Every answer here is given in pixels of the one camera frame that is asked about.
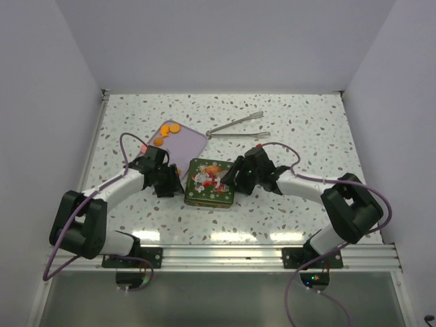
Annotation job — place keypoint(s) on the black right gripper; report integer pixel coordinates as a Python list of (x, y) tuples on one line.
[(240, 164)]

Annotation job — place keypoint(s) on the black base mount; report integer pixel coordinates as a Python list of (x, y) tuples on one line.
[(295, 257), (140, 258)]

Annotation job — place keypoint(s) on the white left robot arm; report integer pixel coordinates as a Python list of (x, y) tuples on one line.
[(80, 225)]

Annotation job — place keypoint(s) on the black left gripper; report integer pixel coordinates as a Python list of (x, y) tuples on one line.
[(173, 185)]

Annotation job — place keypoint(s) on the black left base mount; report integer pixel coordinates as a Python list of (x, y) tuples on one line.
[(140, 258)]

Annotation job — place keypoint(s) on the orange fish cookie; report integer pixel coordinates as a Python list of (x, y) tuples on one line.
[(165, 131)]

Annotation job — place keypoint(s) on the metal tongs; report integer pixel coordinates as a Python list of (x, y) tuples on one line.
[(227, 131)]

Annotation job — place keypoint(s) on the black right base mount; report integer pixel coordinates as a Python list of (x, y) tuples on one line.
[(295, 257)]

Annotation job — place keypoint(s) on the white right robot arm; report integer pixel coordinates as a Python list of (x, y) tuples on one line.
[(351, 209)]

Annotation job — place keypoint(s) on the lilac plastic tray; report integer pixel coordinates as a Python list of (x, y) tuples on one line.
[(182, 146)]

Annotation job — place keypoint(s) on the gold tin lid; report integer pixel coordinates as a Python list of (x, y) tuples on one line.
[(204, 184)]

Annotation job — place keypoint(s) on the aluminium front rail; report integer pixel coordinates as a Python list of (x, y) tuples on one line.
[(268, 258)]

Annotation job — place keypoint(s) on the round orange biscuit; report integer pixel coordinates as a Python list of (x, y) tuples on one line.
[(175, 128)]

